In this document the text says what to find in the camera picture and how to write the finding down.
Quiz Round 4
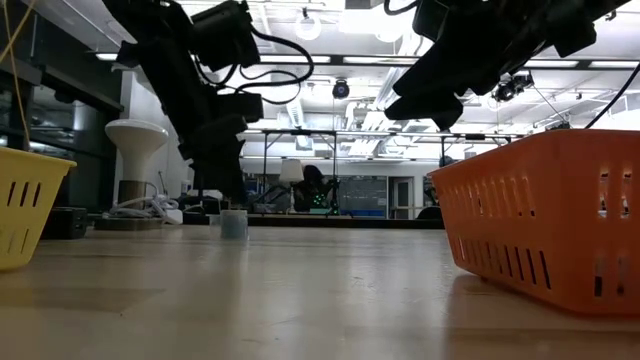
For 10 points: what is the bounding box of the yellow plastic basket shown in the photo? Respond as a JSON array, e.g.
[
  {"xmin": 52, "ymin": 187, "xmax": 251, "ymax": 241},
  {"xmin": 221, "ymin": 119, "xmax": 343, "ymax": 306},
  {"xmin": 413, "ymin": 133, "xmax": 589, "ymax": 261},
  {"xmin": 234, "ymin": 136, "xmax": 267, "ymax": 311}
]
[{"xmin": 0, "ymin": 146, "xmax": 78, "ymax": 273}]

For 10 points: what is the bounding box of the white mushroom table lamp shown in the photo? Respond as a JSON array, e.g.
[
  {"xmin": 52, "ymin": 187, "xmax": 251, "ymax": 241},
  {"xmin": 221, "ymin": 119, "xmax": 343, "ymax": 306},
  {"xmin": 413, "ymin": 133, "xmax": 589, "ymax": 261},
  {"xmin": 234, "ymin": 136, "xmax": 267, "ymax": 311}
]
[{"xmin": 93, "ymin": 118, "xmax": 170, "ymax": 231}]

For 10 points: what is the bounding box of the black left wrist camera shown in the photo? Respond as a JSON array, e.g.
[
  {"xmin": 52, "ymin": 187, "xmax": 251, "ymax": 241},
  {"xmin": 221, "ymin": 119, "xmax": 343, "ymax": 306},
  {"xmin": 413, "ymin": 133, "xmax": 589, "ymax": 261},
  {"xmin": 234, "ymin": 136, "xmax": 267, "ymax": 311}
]
[{"xmin": 217, "ymin": 92, "xmax": 265, "ymax": 124}]

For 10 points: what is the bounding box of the white shade table lamp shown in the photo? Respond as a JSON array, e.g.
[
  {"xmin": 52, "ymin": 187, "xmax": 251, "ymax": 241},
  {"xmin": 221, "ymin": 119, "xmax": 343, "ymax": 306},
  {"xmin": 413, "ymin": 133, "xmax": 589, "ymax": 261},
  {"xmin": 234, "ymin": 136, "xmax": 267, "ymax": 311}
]
[{"xmin": 278, "ymin": 158, "xmax": 305, "ymax": 214}]

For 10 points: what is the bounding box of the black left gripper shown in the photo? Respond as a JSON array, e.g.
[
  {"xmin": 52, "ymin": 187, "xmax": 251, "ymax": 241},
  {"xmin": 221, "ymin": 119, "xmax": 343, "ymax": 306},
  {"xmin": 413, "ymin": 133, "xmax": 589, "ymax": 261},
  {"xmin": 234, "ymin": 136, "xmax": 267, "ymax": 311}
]
[{"xmin": 130, "ymin": 37, "xmax": 250, "ymax": 209}]

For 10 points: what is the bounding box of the white lamp cable with plug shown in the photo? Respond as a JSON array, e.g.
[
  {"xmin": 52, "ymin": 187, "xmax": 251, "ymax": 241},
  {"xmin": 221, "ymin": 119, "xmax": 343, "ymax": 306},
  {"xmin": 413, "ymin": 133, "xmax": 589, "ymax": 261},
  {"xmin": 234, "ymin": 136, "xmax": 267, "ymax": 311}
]
[{"xmin": 102, "ymin": 193, "xmax": 184, "ymax": 225}]

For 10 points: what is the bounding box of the orange plastic basket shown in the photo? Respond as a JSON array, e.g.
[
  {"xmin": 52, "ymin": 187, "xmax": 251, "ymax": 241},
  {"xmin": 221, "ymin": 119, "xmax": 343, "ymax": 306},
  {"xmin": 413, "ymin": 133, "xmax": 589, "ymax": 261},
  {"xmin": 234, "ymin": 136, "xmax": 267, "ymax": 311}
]
[{"xmin": 428, "ymin": 128, "xmax": 640, "ymax": 316}]

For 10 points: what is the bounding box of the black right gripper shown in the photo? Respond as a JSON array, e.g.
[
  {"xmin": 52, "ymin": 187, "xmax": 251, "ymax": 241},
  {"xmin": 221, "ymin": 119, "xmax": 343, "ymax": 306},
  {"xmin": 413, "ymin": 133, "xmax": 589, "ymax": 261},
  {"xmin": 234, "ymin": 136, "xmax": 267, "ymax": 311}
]
[{"xmin": 383, "ymin": 0, "xmax": 546, "ymax": 133}]

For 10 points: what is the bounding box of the black aluminium table frame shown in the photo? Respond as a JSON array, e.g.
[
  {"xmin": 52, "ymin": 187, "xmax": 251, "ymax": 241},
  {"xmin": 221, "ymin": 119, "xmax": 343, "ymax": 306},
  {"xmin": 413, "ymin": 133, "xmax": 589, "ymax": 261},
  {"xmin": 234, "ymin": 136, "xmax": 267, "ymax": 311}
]
[{"xmin": 87, "ymin": 212, "xmax": 446, "ymax": 231}]

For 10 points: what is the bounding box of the black workstation frame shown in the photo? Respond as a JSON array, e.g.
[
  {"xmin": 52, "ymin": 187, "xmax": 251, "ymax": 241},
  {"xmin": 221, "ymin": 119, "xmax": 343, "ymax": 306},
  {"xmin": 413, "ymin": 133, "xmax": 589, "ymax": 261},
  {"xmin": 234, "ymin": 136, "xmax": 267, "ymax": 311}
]
[{"xmin": 249, "ymin": 128, "xmax": 340, "ymax": 216}]

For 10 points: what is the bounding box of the black power adapter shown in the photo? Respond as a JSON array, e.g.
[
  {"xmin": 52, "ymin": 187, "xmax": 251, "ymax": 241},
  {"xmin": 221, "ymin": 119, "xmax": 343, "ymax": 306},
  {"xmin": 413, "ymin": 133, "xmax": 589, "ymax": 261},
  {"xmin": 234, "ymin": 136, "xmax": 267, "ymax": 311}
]
[{"xmin": 40, "ymin": 206, "xmax": 89, "ymax": 240}]

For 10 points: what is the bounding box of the person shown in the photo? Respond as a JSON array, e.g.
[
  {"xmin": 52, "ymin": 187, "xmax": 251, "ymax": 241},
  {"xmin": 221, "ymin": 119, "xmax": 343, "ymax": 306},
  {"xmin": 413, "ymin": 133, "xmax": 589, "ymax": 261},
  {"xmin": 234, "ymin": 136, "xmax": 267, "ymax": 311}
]
[{"xmin": 292, "ymin": 164, "xmax": 334, "ymax": 212}]

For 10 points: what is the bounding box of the teal and white wall charger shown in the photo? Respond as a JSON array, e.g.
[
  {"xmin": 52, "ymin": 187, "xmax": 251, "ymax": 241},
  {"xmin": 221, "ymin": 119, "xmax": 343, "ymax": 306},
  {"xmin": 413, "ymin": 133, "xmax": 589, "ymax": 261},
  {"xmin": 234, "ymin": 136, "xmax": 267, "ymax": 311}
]
[{"xmin": 219, "ymin": 208, "xmax": 250, "ymax": 241}]

